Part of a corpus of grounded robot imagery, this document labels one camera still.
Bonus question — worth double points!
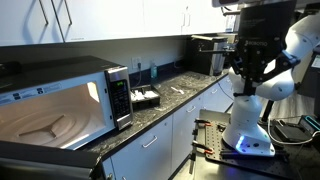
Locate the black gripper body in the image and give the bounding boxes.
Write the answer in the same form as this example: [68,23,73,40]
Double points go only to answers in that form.
[237,0,298,76]

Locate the black steel microwave body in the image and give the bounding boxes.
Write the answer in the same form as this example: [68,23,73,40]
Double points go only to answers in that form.
[0,54,134,151]

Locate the glass microwave turntable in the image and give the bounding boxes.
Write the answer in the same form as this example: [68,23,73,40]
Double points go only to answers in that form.
[0,106,101,148]

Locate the black stand pole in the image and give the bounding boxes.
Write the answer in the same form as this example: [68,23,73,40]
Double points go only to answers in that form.
[259,99,276,125]

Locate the tall black cabinet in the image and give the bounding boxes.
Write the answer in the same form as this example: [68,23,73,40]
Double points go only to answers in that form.
[296,46,320,118]

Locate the black silver coffee machine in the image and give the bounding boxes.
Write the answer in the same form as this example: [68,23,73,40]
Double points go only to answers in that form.
[185,33,236,77]

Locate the black orange clamp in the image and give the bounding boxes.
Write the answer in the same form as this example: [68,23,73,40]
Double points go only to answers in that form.
[188,139,215,175]
[191,117,213,138]

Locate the flat black box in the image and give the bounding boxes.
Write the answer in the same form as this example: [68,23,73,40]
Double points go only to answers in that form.
[273,120,313,143]

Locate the teal edged black box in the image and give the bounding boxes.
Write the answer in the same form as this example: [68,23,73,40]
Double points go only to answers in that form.
[298,114,320,134]

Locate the white plastic utensil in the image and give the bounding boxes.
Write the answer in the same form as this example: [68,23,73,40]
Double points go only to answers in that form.
[170,85,185,95]

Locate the teal soap bottle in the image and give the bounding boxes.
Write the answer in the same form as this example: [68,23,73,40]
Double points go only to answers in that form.
[149,59,159,80]

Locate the black plastic tray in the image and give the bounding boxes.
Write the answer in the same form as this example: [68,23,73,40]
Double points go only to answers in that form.
[130,83,162,110]

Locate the white packets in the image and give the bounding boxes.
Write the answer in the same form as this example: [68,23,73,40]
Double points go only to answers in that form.
[131,89,160,102]

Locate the white cable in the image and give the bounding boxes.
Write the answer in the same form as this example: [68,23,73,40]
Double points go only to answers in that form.
[266,116,320,147]

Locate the black plug cable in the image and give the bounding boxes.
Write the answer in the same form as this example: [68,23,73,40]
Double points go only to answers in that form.
[132,61,143,88]

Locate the white wall outlet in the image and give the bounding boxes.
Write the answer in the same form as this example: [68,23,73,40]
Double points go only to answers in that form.
[131,56,143,70]

